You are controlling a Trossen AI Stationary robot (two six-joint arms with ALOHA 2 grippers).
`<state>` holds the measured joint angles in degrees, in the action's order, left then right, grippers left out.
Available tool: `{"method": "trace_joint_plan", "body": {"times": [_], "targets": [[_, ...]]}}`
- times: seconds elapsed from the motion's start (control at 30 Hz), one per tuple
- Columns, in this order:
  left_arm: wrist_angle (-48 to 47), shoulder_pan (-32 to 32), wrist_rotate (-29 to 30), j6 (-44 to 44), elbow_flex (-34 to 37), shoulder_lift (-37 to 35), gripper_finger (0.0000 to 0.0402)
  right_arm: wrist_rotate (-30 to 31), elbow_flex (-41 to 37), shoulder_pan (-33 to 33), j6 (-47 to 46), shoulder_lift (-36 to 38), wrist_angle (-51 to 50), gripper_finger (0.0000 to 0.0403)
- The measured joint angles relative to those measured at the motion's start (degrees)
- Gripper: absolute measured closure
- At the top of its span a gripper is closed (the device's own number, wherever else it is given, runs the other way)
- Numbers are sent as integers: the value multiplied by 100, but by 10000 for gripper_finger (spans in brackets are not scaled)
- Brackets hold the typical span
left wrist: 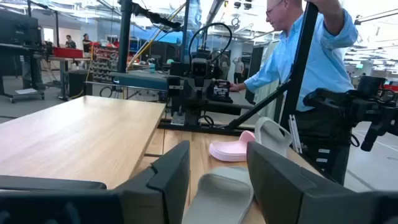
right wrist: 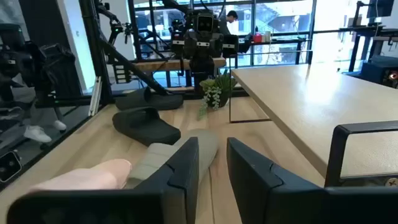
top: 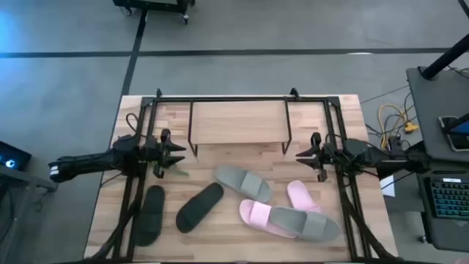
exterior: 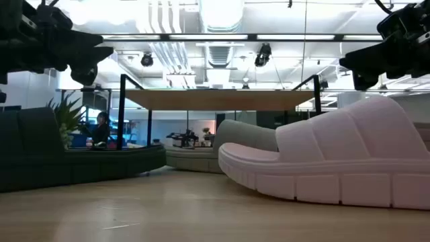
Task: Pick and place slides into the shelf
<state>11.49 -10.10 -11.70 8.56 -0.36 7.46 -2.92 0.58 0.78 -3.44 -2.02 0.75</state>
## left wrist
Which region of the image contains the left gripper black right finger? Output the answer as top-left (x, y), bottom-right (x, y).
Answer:
top-left (247, 141), bottom-right (398, 224)

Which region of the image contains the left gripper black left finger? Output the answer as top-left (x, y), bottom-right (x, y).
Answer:
top-left (0, 140), bottom-right (190, 224)

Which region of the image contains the grey rubber slide sandal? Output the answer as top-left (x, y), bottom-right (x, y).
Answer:
top-left (182, 166), bottom-right (255, 224)
top-left (254, 116), bottom-right (293, 158)

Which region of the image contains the pink rubber slide sandal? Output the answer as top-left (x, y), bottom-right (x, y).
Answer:
top-left (208, 130), bottom-right (257, 162)

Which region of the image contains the person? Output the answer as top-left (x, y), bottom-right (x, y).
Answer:
top-left (233, 57), bottom-right (246, 85)
top-left (229, 0), bottom-right (360, 186)
top-left (81, 33), bottom-right (93, 54)
top-left (65, 34), bottom-right (77, 50)

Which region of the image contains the blue topped table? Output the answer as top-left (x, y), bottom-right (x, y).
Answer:
top-left (108, 70), bottom-right (169, 91)

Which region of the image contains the black vertical pole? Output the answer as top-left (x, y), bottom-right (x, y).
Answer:
top-left (117, 0), bottom-right (134, 74)

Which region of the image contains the parts bin rack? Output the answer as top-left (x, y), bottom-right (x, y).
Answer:
top-left (91, 45), bottom-right (119, 82)

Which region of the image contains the grey workbench table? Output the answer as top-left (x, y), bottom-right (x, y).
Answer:
top-left (40, 55), bottom-right (91, 102)

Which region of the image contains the red plastic bin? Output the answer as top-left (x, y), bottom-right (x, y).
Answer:
top-left (52, 46), bottom-right (84, 59)

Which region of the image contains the black rolling monitor stand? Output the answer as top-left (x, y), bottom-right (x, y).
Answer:
top-left (0, 43), bottom-right (47, 103)

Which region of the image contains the black computer monitor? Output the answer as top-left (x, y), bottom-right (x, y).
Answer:
top-left (0, 11), bottom-right (42, 47)

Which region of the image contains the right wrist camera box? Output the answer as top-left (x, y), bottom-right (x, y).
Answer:
top-left (190, 57), bottom-right (209, 78)

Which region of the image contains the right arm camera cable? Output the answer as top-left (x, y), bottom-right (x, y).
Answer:
top-left (188, 22), bottom-right (233, 72)

